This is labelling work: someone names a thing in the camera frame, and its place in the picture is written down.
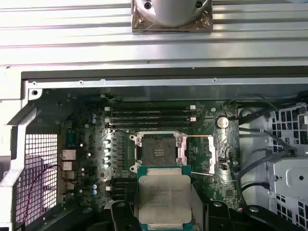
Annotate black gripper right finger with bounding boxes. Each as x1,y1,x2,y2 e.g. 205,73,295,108
190,182,299,231

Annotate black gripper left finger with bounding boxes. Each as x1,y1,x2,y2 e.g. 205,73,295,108
72,180,141,231

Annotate silver green CPU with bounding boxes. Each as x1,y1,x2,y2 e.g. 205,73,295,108
134,165,193,231

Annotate CPU socket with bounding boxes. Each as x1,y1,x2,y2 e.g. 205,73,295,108
128,131,189,173

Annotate green motherboard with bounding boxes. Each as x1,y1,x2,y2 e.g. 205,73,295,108
59,96,241,231

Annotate metal disk bay cage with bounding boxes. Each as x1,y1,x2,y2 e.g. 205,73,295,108
263,102,308,231

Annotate blue port connector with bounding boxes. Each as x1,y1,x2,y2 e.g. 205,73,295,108
65,131,78,147

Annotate round coin cell battery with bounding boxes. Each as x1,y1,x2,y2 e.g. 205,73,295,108
217,115,229,128

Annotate black grey PC case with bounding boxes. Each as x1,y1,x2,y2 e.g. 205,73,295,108
0,68,308,231

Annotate thick black wire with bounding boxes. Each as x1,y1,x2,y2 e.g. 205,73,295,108
239,182,271,193

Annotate grey flat wire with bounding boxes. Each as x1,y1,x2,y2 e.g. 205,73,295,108
237,147,298,193

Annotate thin red wire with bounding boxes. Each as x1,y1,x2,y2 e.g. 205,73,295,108
26,165,60,217

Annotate thin black wire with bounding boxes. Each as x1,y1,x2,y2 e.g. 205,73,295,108
227,94,274,114

